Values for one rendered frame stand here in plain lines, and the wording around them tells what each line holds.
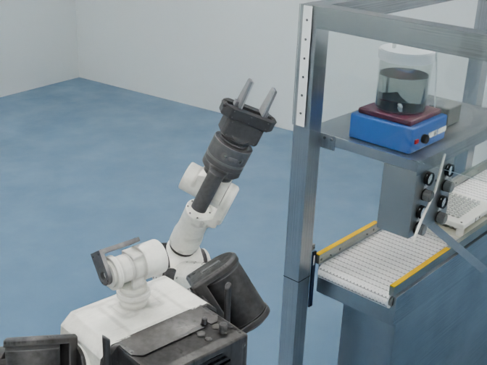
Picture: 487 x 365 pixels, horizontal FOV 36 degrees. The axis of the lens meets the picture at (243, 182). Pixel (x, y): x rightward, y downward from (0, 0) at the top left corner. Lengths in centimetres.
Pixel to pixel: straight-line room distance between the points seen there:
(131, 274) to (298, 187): 95
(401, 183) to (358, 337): 68
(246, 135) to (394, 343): 115
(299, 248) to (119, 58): 533
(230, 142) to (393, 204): 70
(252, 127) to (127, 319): 47
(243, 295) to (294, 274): 83
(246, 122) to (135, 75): 582
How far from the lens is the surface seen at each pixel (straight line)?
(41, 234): 456
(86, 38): 771
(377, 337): 251
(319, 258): 236
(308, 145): 215
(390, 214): 212
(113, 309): 141
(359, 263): 241
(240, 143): 155
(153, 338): 133
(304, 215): 223
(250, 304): 152
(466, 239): 260
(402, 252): 251
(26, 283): 407
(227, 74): 660
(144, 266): 137
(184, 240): 172
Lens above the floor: 203
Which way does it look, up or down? 23 degrees down
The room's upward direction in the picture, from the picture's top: 2 degrees clockwise
